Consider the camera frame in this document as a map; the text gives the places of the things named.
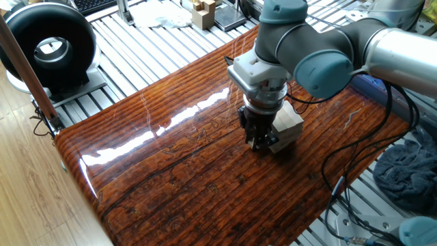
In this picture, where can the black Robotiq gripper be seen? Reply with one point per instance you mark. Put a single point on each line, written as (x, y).
(257, 124)

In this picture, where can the light wooden Jenga block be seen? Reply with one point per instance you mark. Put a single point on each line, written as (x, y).
(252, 143)

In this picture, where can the silver grey UR5 robot arm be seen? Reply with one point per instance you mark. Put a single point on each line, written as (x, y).
(307, 41)

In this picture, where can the wooden Jenga block tower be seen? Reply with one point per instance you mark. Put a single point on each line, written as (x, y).
(290, 124)

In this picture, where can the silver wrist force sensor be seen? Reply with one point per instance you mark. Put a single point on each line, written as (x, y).
(264, 99)

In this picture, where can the glossy brown wooden board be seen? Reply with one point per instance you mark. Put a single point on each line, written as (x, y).
(205, 171)

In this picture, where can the black flat scale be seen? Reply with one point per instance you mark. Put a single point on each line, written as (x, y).
(229, 17)

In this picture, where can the wooden puzzle cube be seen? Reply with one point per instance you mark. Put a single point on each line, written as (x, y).
(204, 15)

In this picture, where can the dark blue towel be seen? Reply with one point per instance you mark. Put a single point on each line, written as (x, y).
(406, 171)

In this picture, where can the white crumpled cloth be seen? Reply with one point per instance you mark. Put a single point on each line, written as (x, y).
(160, 13)

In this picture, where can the black keyboard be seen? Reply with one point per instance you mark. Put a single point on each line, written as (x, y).
(92, 5)

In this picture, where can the brown wooden pole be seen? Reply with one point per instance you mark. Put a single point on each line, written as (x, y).
(24, 68)

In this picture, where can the white plastic wrist mount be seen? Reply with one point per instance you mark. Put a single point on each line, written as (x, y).
(254, 73)

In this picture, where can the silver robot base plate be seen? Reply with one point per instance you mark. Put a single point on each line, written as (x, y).
(362, 225)

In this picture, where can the aluminium frame rail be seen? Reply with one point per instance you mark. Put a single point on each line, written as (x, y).
(392, 102)

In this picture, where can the aluminium upright post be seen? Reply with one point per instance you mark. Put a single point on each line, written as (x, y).
(124, 12)

